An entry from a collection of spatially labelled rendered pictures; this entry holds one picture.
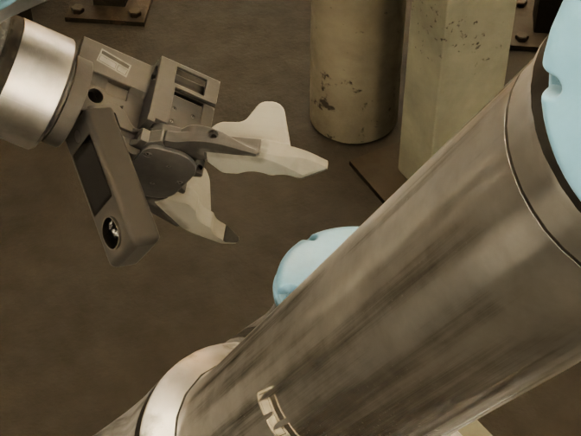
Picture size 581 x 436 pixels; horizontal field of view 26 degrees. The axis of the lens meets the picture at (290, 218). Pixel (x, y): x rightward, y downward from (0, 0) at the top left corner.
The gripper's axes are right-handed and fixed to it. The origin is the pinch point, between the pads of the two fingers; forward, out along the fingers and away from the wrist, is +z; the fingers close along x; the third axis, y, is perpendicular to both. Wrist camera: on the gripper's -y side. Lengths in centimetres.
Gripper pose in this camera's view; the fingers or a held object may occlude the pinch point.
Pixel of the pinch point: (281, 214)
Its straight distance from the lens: 102.0
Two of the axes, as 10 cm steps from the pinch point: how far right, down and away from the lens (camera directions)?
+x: -5.0, 4.0, 7.7
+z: 8.6, 3.5, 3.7
